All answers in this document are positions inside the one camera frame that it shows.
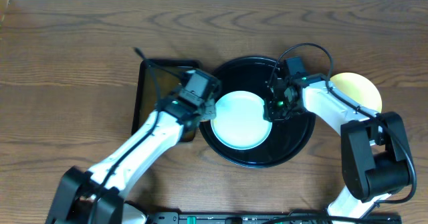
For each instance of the yellow plate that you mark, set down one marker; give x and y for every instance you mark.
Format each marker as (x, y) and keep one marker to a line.
(359, 88)

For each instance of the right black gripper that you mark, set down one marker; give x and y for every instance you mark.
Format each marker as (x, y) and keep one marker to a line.
(271, 115)

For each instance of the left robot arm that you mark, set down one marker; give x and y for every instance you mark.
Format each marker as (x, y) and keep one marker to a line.
(98, 194)

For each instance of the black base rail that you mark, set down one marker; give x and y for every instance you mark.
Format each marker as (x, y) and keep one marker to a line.
(299, 216)

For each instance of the black rectangular water tray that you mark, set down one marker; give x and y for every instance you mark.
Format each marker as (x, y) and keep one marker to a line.
(146, 92)

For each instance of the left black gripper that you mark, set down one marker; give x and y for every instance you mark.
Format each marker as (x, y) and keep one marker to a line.
(207, 108)

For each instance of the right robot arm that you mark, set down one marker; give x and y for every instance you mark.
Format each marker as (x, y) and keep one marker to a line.
(377, 166)

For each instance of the black round serving tray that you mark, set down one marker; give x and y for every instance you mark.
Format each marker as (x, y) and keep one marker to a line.
(285, 140)

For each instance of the light blue plate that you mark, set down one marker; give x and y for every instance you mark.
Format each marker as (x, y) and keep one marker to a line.
(239, 122)

